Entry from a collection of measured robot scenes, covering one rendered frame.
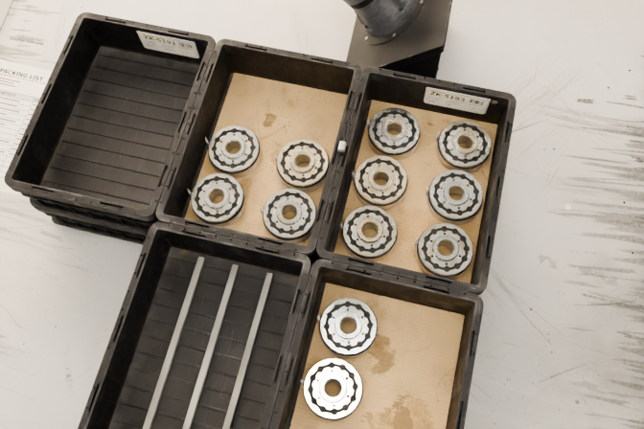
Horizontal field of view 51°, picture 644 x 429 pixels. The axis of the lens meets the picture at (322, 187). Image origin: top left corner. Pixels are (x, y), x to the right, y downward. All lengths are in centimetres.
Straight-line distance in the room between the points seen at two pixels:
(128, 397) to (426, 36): 89
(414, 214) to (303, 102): 33
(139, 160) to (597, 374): 100
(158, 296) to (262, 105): 44
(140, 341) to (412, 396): 50
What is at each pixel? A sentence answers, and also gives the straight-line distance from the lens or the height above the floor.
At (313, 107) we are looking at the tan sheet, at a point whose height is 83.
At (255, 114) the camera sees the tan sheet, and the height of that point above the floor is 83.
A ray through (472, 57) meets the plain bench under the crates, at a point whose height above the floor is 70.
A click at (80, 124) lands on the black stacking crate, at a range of 151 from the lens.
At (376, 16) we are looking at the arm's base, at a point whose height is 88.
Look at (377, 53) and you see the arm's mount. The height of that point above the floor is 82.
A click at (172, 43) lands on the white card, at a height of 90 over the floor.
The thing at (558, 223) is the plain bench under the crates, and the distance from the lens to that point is 152.
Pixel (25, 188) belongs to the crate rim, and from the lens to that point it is 137.
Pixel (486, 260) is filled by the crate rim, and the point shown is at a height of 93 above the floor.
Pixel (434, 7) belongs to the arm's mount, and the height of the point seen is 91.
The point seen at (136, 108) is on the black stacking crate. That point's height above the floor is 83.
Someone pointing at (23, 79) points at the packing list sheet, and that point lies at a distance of 178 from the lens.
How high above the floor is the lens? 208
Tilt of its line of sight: 68 degrees down
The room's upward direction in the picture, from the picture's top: 5 degrees counter-clockwise
